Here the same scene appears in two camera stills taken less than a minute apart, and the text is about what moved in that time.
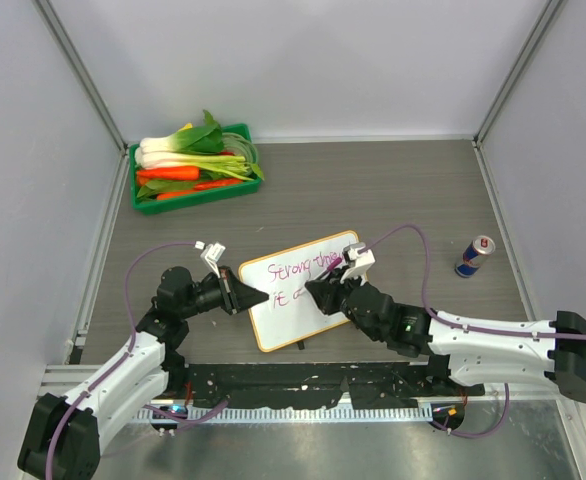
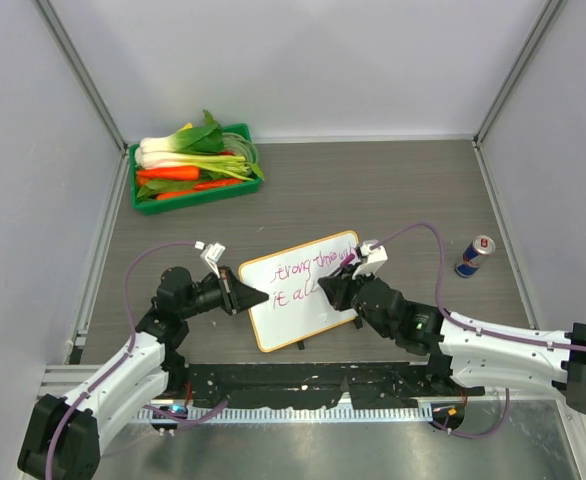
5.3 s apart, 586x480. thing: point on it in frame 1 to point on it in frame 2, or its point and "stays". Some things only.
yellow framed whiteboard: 291,313 stays
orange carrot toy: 168,173 stays
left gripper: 235,294 stays
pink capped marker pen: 334,264 to 348,260
